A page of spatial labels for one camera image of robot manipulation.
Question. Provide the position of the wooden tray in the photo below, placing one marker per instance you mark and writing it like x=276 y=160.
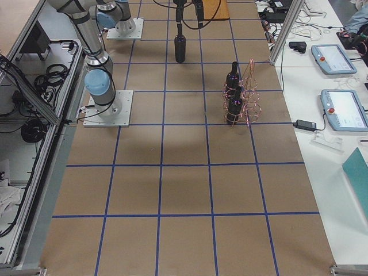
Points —
x=220 y=8

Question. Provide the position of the dark wine bottle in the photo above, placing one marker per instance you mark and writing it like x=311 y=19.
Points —
x=234 y=107
x=232 y=79
x=180 y=45

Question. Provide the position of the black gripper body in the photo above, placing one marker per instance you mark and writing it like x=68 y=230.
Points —
x=179 y=11

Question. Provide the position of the white cloth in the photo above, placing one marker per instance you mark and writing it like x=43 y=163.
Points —
x=10 y=195

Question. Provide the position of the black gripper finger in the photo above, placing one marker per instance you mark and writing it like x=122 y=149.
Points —
x=179 y=14

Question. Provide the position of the lower teach pendant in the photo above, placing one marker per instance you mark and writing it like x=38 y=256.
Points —
x=344 y=110

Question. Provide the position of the teal book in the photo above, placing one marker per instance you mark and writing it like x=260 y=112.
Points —
x=355 y=167

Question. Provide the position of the teach pendant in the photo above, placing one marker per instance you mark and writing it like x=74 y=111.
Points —
x=344 y=110
x=332 y=59

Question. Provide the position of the aluminium frame post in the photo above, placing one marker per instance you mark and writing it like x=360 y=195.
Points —
x=285 y=30

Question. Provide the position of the copper wire bottle basket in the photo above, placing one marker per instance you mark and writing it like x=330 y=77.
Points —
x=251 y=109

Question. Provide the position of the black power adapter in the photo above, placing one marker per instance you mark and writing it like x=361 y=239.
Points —
x=305 y=125

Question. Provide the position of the small black camera device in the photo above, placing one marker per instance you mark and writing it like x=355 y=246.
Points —
x=299 y=46

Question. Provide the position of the upper teach pendant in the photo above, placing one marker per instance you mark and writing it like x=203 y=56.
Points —
x=332 y=59

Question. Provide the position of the dark wine bottle front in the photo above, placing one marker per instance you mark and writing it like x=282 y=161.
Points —
x=234 y=107

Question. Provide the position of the clear acrylic stand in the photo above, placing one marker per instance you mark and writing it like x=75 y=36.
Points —
x=334 y=143

